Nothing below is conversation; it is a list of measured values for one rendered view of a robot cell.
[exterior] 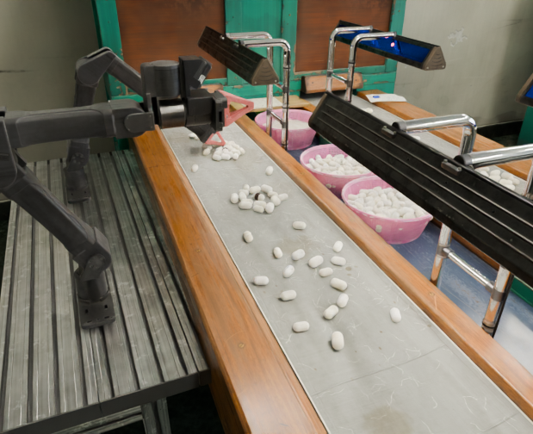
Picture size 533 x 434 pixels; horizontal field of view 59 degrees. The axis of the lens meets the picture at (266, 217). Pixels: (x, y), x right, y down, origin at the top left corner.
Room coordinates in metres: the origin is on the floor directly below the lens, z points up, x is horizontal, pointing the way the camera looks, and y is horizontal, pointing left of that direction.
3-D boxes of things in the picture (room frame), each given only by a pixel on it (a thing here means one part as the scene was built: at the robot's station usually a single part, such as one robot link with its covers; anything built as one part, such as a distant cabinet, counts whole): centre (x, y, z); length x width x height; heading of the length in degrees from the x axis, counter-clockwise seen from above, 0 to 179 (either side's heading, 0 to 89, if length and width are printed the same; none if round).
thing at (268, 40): (1.60, 0.04, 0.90); 0.20 x 0.19 x 0.45; 21
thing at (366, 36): (1.74, -0.33, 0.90); 0.20 x 0.19 x 0.45; 21
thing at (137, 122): (0.91, 0.23, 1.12); 0.12 x 0.09 x 0.12; 113
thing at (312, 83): (2.21, -0.31, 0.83); 0.30 x 0.06 x 0.07; 111
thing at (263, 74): (1.58, 0.12, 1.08); 0.62 x 0.08 x 0.07; 21
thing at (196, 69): (0.94, 0.14, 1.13); 0.07 x 0.06 x 0.11; 23
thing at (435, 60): (1.78, -0.41, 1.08); 0.62 x 0.08 x 0.07; 21
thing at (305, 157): (1.42, -0.24, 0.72); 0.27 x 0.27 x 0.10
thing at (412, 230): (1.16, -0.34, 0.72); 0.27 x 0.27 x 0.10
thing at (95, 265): (0.84, 0.38, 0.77); 0.09 x 0.06 x 0.06; 23
